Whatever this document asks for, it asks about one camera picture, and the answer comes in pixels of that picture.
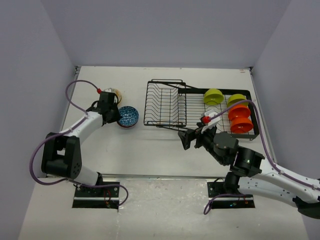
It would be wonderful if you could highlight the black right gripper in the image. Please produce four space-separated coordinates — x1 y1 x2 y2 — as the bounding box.
177 122 226 165

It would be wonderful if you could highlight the white floral leaf bowl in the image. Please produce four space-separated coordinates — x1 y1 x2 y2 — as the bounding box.
104 87 122 104

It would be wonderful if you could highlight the blue white patterned bowl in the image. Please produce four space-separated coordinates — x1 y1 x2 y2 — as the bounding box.
117 106 139 126

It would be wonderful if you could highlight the red pink patterned bowl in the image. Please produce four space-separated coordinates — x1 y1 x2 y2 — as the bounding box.
118 124 136 129

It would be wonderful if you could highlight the lime green bowl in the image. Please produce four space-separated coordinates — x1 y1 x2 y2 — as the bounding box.
226 93 247 108
203 88 224 106

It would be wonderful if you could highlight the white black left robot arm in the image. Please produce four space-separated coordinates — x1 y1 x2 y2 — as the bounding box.
41 91 121 197

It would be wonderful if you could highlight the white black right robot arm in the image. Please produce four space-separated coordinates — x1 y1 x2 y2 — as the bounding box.
178 124 320 219

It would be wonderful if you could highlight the orange bowl front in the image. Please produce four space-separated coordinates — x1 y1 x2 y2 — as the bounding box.
230 117 254 134

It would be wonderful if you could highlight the orange bowl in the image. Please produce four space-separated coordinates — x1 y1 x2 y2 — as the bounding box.
230 117 254 134
228 104 251 121

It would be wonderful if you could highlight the orange bowl rear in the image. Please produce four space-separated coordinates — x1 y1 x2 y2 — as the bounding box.
228 104 251 121

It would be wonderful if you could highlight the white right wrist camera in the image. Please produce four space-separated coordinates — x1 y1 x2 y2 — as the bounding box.
200 109 221 134

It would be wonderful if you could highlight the black wire dish rack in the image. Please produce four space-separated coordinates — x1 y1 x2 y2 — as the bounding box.
143 79 252 131

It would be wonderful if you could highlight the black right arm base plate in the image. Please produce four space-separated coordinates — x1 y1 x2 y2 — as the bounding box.
207 178 256 210

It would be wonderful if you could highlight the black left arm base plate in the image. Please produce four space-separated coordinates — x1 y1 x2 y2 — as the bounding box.
72 184 120 210

